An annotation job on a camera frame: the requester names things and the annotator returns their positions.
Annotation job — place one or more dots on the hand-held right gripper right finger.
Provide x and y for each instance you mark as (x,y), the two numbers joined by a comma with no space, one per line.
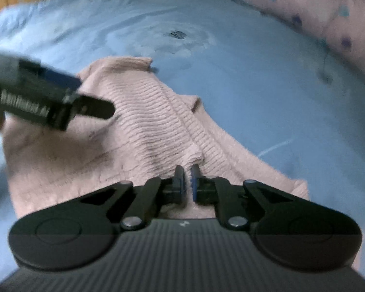
(194,185)

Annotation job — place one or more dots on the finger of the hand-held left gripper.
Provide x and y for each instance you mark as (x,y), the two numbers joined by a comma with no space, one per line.
(64,79)
(95,106)

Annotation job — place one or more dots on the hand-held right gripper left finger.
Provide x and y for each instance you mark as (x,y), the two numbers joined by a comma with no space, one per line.
(180,185)

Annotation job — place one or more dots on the pink knit sweater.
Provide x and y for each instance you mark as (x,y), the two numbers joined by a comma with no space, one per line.
(133,140)

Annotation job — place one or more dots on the pink heart-print pillow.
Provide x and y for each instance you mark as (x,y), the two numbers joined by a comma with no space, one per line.
(331,15)

